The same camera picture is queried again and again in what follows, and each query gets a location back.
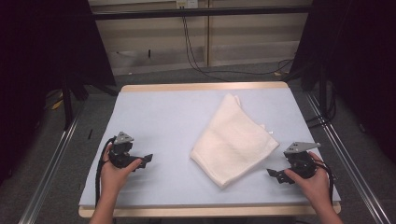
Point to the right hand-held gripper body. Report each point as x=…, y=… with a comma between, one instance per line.
x=300, y=163

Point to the person's left hand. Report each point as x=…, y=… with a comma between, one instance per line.
x=113, y=179

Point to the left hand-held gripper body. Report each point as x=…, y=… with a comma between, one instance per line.
x=120, y=157

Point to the person's right hand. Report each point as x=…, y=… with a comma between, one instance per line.
x=314, y=186

